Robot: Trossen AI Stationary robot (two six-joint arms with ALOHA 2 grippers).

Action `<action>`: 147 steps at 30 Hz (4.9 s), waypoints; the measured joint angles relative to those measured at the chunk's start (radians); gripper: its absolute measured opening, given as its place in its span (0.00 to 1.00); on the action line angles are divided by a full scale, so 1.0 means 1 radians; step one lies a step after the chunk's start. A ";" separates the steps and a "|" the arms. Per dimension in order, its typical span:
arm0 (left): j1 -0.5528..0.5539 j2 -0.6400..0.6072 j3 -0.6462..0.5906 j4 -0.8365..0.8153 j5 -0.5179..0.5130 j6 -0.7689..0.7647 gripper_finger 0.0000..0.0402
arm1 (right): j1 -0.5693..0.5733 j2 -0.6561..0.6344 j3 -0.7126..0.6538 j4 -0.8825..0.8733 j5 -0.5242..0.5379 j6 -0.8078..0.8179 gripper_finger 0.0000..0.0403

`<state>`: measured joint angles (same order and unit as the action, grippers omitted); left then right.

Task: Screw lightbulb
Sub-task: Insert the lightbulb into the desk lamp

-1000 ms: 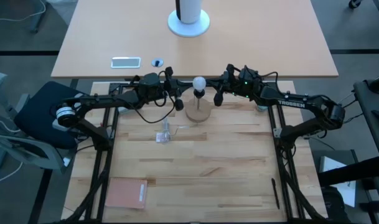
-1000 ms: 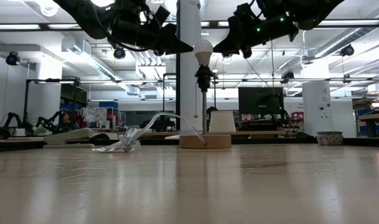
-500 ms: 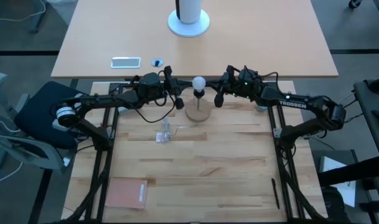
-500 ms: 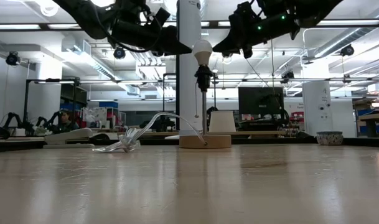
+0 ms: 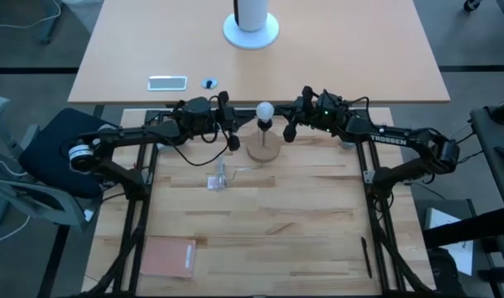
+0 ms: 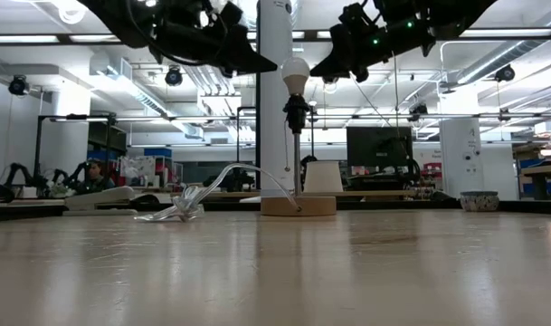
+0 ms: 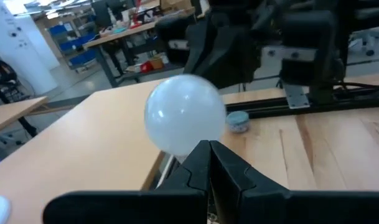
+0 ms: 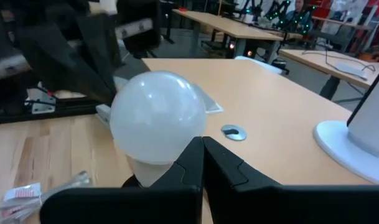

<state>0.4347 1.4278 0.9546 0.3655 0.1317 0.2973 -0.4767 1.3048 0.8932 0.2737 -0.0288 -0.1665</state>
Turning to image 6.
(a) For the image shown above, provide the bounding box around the person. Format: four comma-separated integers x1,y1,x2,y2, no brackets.
81,158,117,192

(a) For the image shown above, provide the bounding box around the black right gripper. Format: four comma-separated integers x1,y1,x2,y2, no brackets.
309,0,443,78

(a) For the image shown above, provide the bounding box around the wooden workbench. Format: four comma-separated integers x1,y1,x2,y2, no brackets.
520,161,551,201

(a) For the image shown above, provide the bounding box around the ceiling light strip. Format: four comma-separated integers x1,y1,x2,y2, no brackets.
0,34,122,44
458,27,551,39

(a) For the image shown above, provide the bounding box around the white building pillar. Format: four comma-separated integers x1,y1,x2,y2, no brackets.
439,117,483,201

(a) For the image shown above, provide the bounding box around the patterned ceramic bowl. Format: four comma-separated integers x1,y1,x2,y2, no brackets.
459,189,501,213

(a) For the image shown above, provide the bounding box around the black metal frame rig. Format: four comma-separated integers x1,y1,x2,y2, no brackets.
33,112,119,187
235,105,258,190

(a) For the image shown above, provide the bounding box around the white light bulb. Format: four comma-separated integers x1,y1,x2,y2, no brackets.
280,56,311,96

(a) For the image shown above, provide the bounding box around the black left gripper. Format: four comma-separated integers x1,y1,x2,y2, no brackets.
150,0,279,78

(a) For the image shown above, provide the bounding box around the clear lamp power cable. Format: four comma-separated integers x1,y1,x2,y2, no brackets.
133,162,303,224

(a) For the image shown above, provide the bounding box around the white lampshade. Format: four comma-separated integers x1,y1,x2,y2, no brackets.
303,159,345,194

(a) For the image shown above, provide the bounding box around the white flat device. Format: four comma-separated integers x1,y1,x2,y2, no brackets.
62,185,139,216

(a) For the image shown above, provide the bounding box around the black computer monitor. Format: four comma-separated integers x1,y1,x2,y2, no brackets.
346,126,414,180

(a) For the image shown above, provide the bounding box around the silver ceiling air duct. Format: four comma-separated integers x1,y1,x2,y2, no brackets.
440,8,551,87

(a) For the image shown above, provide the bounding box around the wooden base lamp stand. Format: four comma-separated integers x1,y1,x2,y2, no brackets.
260,92,337,217

